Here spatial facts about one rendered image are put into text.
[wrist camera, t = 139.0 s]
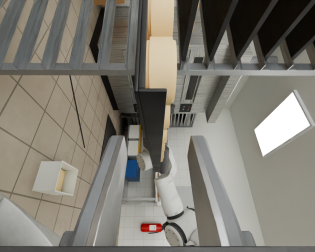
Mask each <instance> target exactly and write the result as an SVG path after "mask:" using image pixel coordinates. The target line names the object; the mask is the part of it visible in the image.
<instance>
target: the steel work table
mask: <svg viewBox="0 0 315 252"><path fill-rule="evenodd" d="M119 117H120V118H128V128H124V130H125V131H127V138H126V149H127V151H128V141H129V130H130V125H132V124H131V120H130V118H140V115H120V116H119ZM157 177H158V172H155V178H157ZM128 184H129V182H128V180H127V179H126V178H125V179H124V186H123V193H122V201H124V202H121V205H155V206H162V204H161V199H160V197H158V190H157V187H156V185H155V198H127V196H128ZM127 201H155V202H127Z"/></svg>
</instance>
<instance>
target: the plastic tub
mask: <svg viewBox="0 0 315 252"><path fill-rule="evenodd" d="M78 171H79V170H78V169H76V168H75V167H73V166H71V165H69V164H68V163H66V162H64V161H63V160H62V161H41V163H40V167H39V170H38V173H37V176H36V179H35V182H34V185H33V188H32V191H35V192H40V193H44V194H49V195H54V196H61V195H70V196H73V194H74V190H75V185H76V180H77V176H78Z"/></svg>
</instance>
